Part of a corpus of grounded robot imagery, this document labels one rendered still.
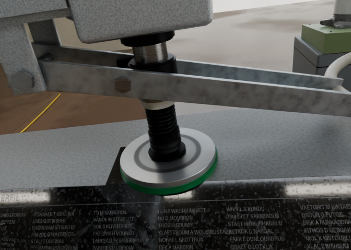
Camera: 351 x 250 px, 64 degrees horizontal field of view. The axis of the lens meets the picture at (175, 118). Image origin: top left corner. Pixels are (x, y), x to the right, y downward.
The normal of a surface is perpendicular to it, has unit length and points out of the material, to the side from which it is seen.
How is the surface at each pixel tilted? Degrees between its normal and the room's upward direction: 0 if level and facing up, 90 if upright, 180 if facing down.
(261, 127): 0
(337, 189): 45
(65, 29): 90
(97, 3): 90
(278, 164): 0
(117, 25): 90
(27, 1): 90
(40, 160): 0
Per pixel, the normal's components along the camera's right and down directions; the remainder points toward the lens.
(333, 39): -0.10, 0.47
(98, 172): -0.13, -0.88
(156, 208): -0.15, -0.29
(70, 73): 0.13, 0.44
